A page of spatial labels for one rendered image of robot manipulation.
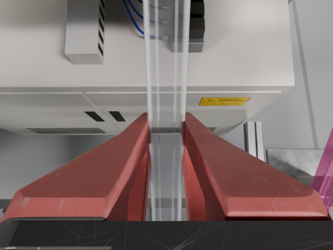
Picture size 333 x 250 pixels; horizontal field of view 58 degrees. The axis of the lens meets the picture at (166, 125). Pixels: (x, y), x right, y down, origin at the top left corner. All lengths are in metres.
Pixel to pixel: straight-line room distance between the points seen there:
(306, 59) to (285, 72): 0.76
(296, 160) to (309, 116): 0.17
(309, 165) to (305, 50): 0.44
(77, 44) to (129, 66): 0.09
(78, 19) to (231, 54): 0.25
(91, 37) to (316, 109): 0.94
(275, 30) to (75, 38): 0.32
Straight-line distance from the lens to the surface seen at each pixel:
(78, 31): 0.49
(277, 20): 0.56
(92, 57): 0.48
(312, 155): 1.20
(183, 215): 0.24
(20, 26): 0.58
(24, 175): 1.20
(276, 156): 1.15
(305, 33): 1.33
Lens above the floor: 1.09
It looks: 80 degrees down
